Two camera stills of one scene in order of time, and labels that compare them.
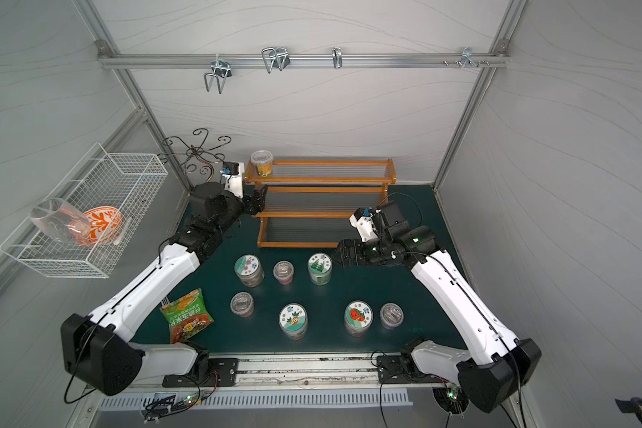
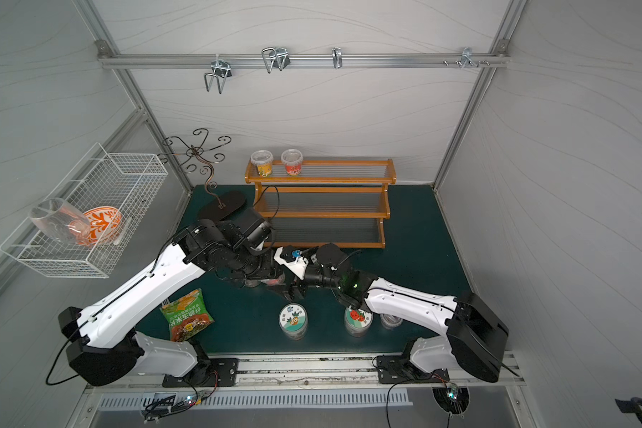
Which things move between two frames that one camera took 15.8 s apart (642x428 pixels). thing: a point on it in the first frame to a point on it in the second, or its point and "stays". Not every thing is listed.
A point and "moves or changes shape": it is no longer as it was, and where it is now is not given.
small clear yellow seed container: x=263 y=160 stays
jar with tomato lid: x=358 y=317 stays
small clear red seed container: x=283 y=271 moves or changes shape
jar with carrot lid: x=293 y=320 stays
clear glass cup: x=61 y=220 stays
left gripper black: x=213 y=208 to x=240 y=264
